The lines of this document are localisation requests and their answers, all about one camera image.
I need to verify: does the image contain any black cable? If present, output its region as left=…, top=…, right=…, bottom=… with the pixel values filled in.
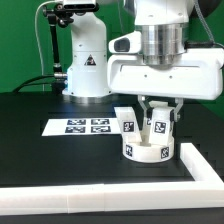
left=12, top=74, right=68, bottom=93

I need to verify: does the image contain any white cable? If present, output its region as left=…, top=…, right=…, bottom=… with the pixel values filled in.
left=34, top=0, right=64, bottom=92

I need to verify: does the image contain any white L-shaped fence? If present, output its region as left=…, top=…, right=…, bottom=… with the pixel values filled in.
left=0, top=143, right=224, bottom=216

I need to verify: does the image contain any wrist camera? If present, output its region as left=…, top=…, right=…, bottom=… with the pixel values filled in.
left=109, top=31, right=142, bottom=54

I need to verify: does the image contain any white marker sheet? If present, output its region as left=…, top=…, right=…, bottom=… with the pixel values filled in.
left=42, top=118, right=120, bottom=136

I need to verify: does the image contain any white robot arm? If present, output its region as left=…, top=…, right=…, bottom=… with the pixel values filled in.
left=64, top=0, right=224, bottom=110

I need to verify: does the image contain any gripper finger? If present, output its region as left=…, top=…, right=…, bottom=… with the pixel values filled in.
left=138, top=95, right=152, bottom=119
left=170, top=98, right=184, bottom=122

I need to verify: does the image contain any white round stool seat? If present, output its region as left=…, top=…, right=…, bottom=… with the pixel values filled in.
left=122, top=138, right=174, bottom=163

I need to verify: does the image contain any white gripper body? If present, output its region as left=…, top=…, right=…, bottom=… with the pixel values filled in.
left=107, top=48, right=224, bottom=100

